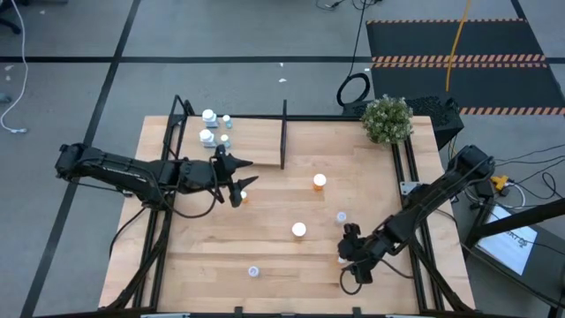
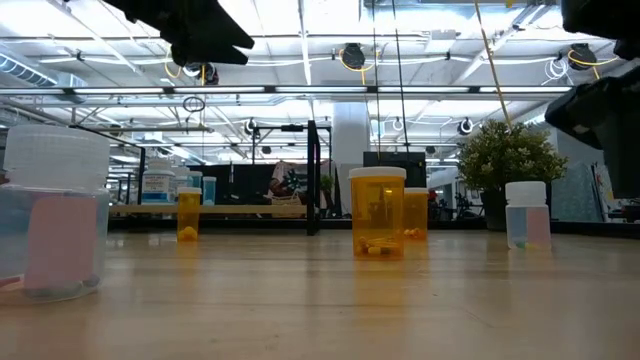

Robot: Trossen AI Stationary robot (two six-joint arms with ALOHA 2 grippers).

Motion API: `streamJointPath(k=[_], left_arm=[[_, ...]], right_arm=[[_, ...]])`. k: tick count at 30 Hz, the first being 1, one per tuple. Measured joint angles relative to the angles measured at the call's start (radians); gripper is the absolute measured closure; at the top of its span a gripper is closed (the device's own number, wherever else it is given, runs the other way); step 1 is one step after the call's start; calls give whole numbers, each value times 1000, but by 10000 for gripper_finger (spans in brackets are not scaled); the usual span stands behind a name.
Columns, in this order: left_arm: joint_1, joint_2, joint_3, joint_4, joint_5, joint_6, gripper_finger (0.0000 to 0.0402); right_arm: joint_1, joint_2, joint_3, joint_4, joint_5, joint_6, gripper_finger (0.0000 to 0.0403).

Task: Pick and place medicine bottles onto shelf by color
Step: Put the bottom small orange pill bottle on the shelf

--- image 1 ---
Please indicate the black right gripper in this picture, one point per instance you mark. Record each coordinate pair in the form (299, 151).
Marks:
(359, 252)

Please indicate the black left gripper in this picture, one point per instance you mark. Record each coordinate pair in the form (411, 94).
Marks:
(198, 176)

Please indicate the white melatonin supplement bottle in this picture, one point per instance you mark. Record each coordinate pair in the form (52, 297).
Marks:
(208, 117)
(206, 137)

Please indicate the wide orange pill bottle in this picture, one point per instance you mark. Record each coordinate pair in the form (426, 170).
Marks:
(299, 229)

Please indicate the medium orange pill bottle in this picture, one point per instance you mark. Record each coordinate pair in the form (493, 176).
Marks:
(319, 181)

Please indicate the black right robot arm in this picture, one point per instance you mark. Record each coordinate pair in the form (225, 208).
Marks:
(441, 194)

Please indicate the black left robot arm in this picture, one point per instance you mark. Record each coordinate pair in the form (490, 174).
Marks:
(123, 170)

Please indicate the potted green plant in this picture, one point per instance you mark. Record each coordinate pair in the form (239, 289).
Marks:
(387, 119)

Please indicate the white printed sheet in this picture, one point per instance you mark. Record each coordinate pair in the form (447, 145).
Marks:
(507, 243)

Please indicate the black mesh computer case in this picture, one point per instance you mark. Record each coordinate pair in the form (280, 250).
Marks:
(434, 112)

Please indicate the black stand beam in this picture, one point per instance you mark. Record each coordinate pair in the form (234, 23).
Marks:
(529, 216)

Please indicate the black hazard striped floor mat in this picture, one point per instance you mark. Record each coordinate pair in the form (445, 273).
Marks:
(419, 40)

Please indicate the black office chair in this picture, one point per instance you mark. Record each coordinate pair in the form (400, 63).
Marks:
(11, 27)

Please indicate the wooden shelf with black frame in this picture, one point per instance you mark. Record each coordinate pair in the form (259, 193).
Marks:
(256, 137)

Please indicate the black metal rig frame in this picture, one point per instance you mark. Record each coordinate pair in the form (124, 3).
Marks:
(212, 315)

